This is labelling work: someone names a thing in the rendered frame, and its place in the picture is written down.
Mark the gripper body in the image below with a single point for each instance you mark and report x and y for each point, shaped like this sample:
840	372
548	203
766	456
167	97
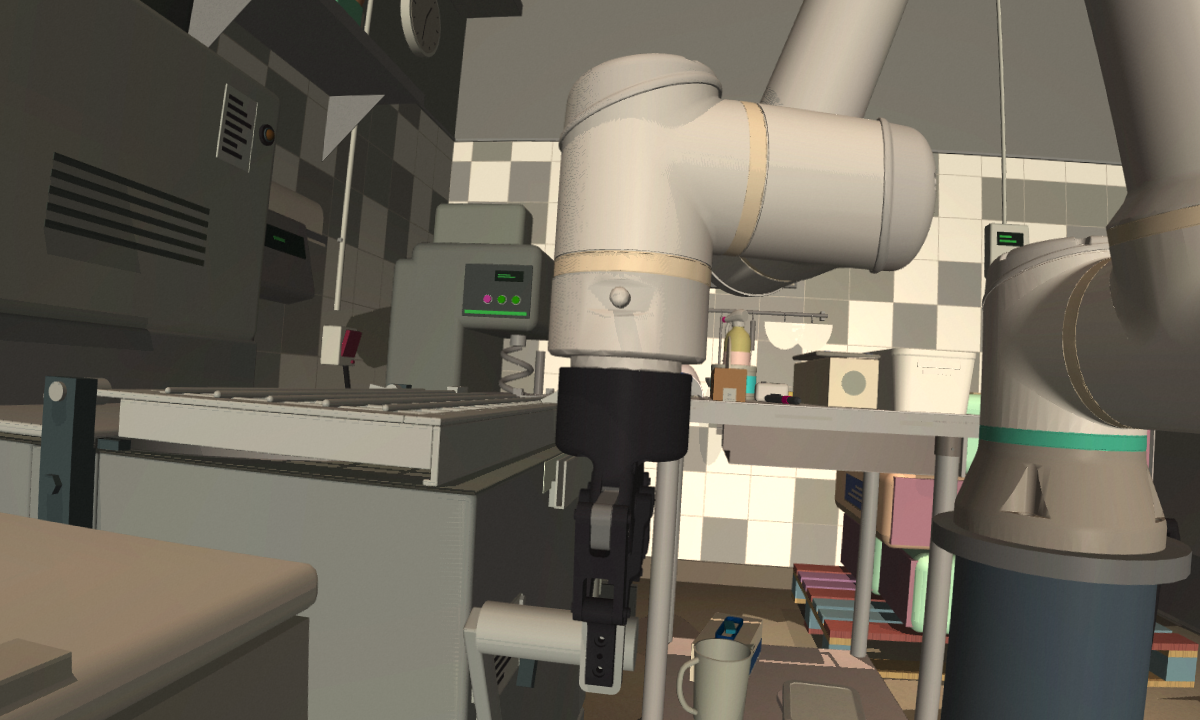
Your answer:
622	415

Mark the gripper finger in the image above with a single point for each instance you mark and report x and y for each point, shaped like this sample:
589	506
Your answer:
641	520
600	650

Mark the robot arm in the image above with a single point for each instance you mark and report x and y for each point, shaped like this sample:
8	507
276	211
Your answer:
650	170

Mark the grey spiral dough hook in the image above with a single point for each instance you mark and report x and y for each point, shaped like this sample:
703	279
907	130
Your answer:
518	365

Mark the dark mixer control panel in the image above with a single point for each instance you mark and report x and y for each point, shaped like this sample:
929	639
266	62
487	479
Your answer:
503	290

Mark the white hanging bowl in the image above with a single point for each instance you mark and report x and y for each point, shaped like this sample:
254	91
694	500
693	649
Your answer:
798	335

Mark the grey spiral mixer body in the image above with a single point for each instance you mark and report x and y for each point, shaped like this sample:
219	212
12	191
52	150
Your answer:
440	300

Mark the grey barred guard lid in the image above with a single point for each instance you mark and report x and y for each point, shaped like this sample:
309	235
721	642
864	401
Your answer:
310	420

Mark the small brown box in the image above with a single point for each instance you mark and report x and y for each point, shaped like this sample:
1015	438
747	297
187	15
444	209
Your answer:
729	384

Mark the grey white jug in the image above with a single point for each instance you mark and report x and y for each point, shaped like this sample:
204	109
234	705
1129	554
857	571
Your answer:
720	685

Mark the teal small can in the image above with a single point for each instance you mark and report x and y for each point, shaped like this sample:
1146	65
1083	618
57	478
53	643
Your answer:
752	384

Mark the yellow bottle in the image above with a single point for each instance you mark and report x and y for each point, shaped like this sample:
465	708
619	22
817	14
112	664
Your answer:
738	345

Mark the small white box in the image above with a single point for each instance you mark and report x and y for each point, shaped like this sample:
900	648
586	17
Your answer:
774	390

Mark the steel table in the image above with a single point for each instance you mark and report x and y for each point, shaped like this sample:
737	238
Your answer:
820	425

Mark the brown cardboard box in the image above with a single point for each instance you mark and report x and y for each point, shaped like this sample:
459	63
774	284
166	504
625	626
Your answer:
835	382

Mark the coloured pallet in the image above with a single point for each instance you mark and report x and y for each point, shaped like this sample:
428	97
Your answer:
1174	658
840	610

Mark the grey flat block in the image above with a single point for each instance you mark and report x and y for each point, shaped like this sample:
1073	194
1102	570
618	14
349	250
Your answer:
822	702

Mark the grey machine cabinet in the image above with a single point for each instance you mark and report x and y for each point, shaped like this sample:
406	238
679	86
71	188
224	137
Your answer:
360	580

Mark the pink box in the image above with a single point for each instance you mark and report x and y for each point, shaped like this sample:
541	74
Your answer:
905	510

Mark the mint green drum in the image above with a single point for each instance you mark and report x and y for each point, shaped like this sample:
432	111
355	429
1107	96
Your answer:
928	590

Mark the white plastic tub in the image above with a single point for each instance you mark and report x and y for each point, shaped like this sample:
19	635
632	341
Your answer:
928	380

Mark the hanging pendant control box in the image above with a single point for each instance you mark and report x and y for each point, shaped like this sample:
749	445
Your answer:
1006	240

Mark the beige counter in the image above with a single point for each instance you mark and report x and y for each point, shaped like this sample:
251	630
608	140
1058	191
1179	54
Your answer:
110	610

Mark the large grey oven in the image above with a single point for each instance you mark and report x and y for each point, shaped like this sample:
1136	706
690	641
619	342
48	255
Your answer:
110	200

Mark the wall utensil rail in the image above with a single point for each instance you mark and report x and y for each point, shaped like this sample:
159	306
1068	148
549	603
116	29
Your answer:
790	316

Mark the red and white wall switch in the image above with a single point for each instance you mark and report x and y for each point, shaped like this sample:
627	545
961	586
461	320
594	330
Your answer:
345	345

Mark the white wall pipe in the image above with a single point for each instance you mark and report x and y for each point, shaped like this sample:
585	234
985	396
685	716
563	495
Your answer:
344	200

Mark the dark wall display unit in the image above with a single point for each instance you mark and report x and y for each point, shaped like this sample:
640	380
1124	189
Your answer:
285	260

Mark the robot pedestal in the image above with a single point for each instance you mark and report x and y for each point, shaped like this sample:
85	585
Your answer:
1050	640

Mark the round wall clock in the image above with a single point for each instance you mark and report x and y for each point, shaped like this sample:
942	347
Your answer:
422	22

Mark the grey wall shelf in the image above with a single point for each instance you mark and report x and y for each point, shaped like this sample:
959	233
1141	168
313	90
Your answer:
350	60

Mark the dark blue upright bracket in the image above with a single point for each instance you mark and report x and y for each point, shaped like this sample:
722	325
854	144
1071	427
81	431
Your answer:
68	450

